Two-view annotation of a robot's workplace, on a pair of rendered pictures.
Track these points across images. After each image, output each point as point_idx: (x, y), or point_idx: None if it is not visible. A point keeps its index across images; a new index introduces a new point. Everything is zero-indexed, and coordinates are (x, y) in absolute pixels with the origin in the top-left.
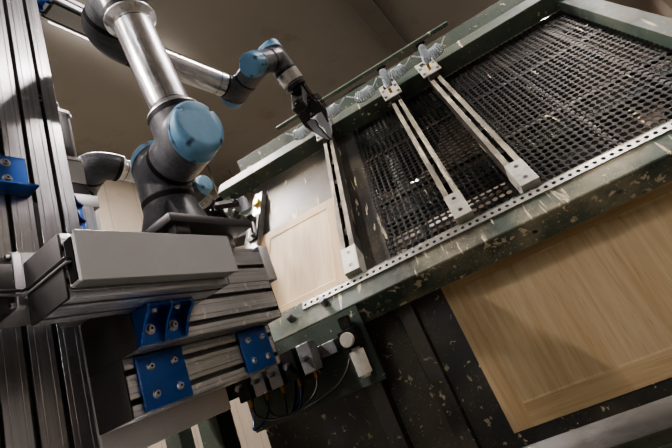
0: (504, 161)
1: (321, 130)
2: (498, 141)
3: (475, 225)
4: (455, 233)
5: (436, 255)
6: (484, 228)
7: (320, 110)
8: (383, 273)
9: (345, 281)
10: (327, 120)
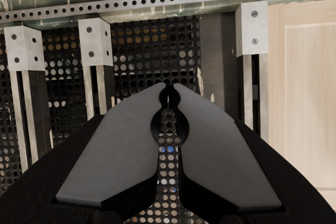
0: (24, 77)
1: (179, 103)
2: (19, 118)
3: (84, 2)
4: (107, 2)
5: None
6: None
7: (48, 210)
8: None
9: None
10: (95, 118)
